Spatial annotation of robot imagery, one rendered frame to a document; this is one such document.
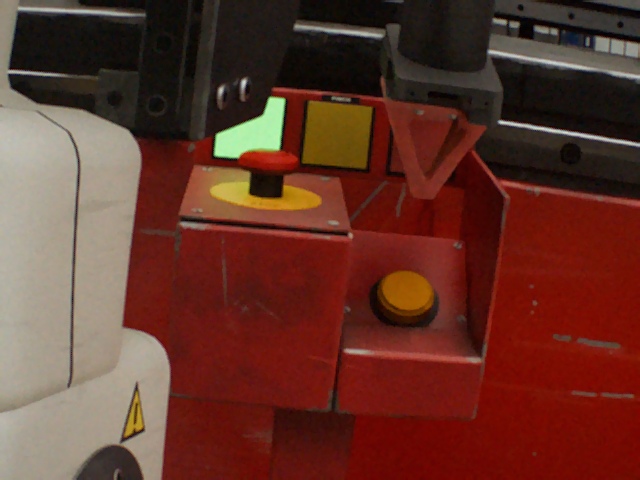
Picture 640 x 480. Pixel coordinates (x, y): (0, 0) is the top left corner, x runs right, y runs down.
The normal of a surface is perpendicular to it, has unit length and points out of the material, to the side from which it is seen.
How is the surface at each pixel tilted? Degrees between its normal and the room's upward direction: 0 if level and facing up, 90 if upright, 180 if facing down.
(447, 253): 35
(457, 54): 104
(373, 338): 0
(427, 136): 90
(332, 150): 90
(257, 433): 91
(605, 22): 90
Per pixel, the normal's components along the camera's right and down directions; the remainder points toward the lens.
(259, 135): 0.03, 0.25
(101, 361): 0.94, 0.24
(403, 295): 0.10, -0.65
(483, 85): 0.11, -0.87
